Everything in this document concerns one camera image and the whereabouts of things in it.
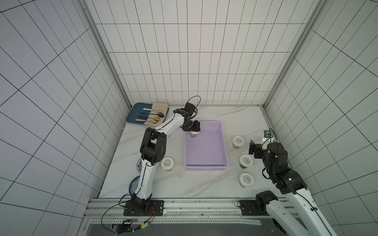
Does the purple perforated plastic basket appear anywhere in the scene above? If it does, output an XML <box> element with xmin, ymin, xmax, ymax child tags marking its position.
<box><xmin>184</xmin><ymin>121</ymin><xmax>228</xmax><ymax>171</ymax></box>

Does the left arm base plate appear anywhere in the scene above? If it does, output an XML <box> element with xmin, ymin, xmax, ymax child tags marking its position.
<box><xmin>123</xmin><ymin>199</ymin><xmax>164</xmax><ymax>216</ymax></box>

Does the yogurt cup white lid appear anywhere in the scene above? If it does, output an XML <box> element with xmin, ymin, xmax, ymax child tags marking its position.
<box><xmin>239</xmin><ymin>173</ymin><xmax>254</xmax><ymax>188</ymax></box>
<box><xmin>161</xmin><ymin>157</ymin><xmax>174</xmax><ymax>172</ymax></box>
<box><xmin>190</xmin><ymin>131</ymin><xmax>199</xmax><ymax>138</ymax></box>
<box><xmin>232</xmin><ymin>136</ymin><xmax>245</xmax><ymax>149</ymax></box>
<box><xmin>239</xmin><ymin>155</ymin><xmax>253</xmax><ymax>169</ymax></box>

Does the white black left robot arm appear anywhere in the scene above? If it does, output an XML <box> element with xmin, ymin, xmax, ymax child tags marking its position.
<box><xmin>130</xmin><ymin>103</ymin><xmax>200</xmax><ymax>213</ymax></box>

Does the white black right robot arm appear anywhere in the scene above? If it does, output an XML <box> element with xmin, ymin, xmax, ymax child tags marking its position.
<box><xmin>249</xmin><ymin>140</ymin><xmax>336</xmax><ymax>236</ymax></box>

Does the yellow blue patterned plate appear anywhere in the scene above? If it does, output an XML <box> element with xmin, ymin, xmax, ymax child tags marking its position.
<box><xmin>136</xmin><ymin>158</ymin><xmax>142</xmax><ymax>174</ymax></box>

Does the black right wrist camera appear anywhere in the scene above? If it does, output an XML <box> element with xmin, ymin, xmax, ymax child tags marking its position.
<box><xmin>263</xmin><ymin>130</ymin><xmax>273</xmax><ymax>139</ymax></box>

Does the dark teal tray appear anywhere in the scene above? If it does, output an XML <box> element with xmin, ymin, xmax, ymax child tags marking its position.
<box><xmin>126</xmin><ymin>103</ymin><xmax>153</xmax><ymax>125</ymax></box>

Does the white handled spoon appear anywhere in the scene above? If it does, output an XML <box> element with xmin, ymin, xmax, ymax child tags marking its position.
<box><xmin>143</xmin><ymin>108</ymin><xmax>160</xmax><ymax>112</ymax></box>

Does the black base cable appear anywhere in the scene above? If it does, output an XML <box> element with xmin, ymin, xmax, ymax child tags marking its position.
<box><xmin>100</xmin><ymin>194</ymin><xmax>132</xmax><ymax>235</ymax></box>

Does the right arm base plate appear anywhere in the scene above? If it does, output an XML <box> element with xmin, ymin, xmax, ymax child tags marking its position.
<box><xmin>237</xmin><ymin>200</ymin><xmax>260</xmax><ymax>216</ymax></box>

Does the aluminium rail frame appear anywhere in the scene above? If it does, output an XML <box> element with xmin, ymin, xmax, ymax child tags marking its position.
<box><xmin>78</xmin><ymin>198</ymin><xmax>287</xmax><ymax>236</ymax></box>

